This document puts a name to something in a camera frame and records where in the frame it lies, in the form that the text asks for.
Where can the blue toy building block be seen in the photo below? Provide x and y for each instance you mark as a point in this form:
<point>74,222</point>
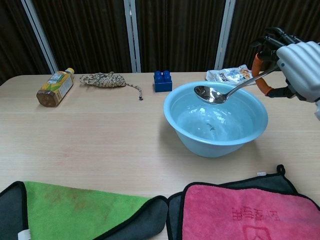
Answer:
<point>162,82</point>

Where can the white snack bag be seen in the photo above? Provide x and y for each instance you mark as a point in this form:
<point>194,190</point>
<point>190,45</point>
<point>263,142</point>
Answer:
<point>232,75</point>

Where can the green and grey towel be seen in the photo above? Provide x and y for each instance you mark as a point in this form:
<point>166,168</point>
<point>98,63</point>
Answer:
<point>75,212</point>

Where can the grey partition frame post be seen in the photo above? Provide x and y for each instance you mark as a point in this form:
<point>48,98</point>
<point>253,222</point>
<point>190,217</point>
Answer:
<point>41,37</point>
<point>132,37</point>
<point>225,35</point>

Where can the silver metal spoon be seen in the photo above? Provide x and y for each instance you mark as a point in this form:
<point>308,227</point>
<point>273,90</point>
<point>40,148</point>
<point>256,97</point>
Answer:
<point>210,95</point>

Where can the light blue plastic basin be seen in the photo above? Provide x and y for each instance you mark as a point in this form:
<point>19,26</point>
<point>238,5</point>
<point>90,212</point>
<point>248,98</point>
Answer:
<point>215,125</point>

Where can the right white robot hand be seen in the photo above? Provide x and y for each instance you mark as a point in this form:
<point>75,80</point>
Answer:
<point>302,67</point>

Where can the pink and grey towel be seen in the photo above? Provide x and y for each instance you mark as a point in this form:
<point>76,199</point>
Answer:
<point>250,212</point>

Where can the amber tea bottle yellow label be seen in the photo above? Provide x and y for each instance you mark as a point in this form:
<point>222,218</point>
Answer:
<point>55,87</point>

